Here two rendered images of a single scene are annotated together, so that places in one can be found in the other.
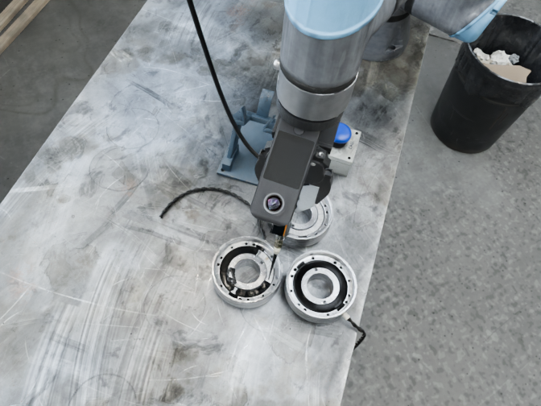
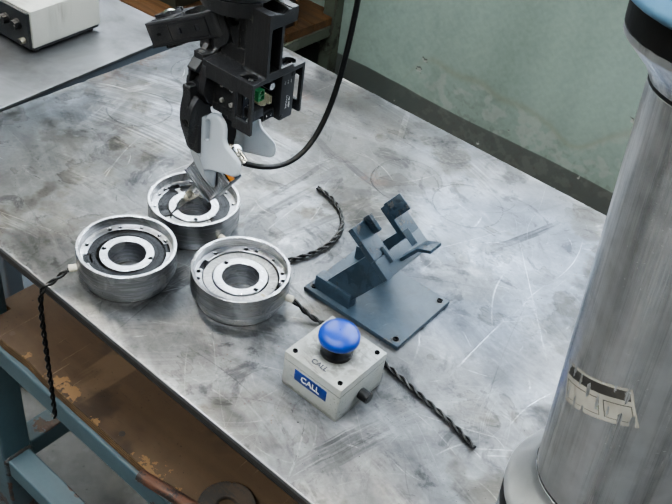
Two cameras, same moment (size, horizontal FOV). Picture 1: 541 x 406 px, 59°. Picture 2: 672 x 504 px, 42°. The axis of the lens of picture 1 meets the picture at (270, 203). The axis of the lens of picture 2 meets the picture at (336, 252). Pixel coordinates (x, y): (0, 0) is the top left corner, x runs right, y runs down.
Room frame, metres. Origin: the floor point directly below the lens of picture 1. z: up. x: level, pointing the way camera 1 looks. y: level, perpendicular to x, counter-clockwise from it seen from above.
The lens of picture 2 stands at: (0.73, -0.64, 1.45)
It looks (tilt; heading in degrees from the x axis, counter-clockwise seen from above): 40 degrees down; 113
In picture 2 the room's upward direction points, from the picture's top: 9 degrees clockwise
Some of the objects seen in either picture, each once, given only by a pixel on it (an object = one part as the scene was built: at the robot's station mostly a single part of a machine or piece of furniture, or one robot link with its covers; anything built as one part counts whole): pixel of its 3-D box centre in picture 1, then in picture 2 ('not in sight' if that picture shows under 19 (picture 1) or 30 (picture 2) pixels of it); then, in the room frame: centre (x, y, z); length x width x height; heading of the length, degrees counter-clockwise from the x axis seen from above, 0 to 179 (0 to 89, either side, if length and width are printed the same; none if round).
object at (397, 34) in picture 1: (377, 17); not in sight; (0.84, -0.17, 0.85); 0.15 x 0.15 x 0.10
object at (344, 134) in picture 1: (337, 138); (337, 348); (0.51, -0.10, 0.85); 0.04 x 0.04 x 0.05
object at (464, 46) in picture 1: (486, 91); not in sight; (1.34, -0.74, 0.21); 0.34 x 0.34 x 0.43
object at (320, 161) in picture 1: (306, 127); (244, 53); (0.35, -0.03, 1.07); 0.09 x 0.08 x 0.12; 170
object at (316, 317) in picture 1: (319, 287); (127, 259); (0.25, -0.09, 0.82); 0.10 x 0.10 x 0.04
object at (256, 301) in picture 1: (246, 273); (194, 211); (0.26, 0.02, 0.82); 0.10 x 0.10 x 0.04
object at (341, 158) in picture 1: (336, 145); (338, 369); (0.52, -0.10, 0.82); 0.08 x 0.07 x 0.05; 169
